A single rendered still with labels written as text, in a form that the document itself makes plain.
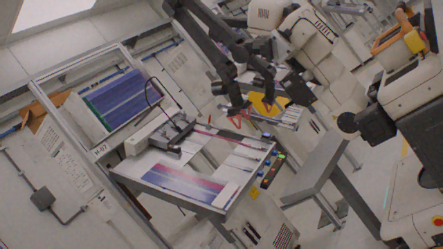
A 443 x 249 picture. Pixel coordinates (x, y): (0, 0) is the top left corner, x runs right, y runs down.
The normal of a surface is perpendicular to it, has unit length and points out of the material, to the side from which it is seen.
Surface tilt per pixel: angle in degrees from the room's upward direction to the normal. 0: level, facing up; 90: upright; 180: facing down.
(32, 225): 90
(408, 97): 90
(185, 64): 90
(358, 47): 90
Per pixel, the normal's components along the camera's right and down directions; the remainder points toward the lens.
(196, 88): -0.46, 0.44
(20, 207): 0.62, -0.46
